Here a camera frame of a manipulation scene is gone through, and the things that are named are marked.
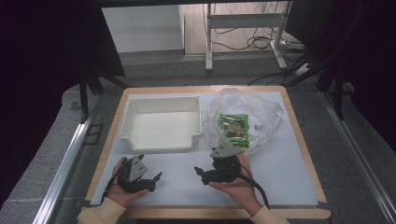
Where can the white table mat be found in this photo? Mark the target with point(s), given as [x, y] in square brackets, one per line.
[280, 174]

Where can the clear plastic bag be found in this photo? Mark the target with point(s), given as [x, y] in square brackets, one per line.
[264, 115]

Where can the dark curtain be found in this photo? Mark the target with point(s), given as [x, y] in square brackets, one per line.
[40, 56]
[367, 62]

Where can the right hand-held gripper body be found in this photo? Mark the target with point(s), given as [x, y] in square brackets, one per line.
[225, 166]

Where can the wooden table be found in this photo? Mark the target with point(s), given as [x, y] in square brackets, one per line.
[218, 213]

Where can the white power strip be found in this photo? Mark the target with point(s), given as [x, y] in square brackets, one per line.
[302, 69]

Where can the white metal desk frame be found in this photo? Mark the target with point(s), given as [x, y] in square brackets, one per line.
[243, 20]

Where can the aluminium rail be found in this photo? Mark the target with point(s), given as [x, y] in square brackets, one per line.
[62, 161]
[358, 155]

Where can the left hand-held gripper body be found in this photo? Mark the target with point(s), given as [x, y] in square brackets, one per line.
[137, 169]

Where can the green snack packet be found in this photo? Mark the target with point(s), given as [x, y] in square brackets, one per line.
[234, 129]

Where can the person's right hand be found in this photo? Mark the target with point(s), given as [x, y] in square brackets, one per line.
[240, 190]

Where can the black tripod stand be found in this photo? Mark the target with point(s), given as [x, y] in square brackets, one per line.
[88, 84]
[334, 77]

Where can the person's left hand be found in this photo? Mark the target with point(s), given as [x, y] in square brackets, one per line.
[116, 194]

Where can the white plastic bin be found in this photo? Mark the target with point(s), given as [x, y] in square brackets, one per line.
[162, 127]

